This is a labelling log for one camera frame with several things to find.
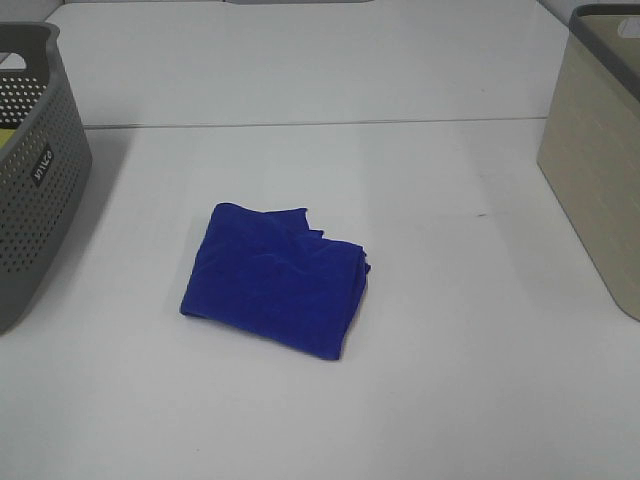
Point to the grey perforated plastic basket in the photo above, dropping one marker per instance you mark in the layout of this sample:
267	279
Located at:
44	174

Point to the yellow towel in basket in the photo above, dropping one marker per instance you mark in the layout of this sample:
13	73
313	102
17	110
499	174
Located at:
7	138

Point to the blue towel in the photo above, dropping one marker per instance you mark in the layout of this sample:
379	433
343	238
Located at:
272	275

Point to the beige plastic basket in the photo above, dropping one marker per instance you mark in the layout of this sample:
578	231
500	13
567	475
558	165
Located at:
589	153

